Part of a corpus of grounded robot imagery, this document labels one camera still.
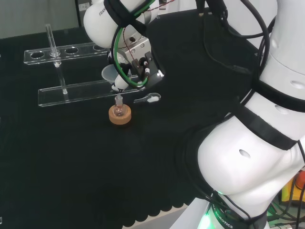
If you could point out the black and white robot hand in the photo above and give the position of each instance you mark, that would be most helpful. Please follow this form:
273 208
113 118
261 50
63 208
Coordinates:
140 62

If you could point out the translucent plastic funnel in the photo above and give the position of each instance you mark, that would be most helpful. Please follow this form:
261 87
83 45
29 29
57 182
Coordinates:
108 75

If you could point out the glass weighing funnel with powder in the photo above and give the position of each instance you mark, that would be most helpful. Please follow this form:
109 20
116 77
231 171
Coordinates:
151 98

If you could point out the glass round-bottom flask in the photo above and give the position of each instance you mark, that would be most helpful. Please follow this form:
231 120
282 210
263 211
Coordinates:
118 109

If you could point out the clear acrylic funnel stand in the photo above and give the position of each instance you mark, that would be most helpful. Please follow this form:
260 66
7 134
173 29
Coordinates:
78 91

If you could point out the dark panel with white label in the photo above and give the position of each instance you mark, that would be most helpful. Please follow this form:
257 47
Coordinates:
84 12

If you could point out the black cloth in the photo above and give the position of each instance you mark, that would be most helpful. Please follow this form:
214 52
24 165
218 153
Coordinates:
71 167

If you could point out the yellow stop button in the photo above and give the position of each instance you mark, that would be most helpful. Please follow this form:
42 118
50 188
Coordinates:
294 188

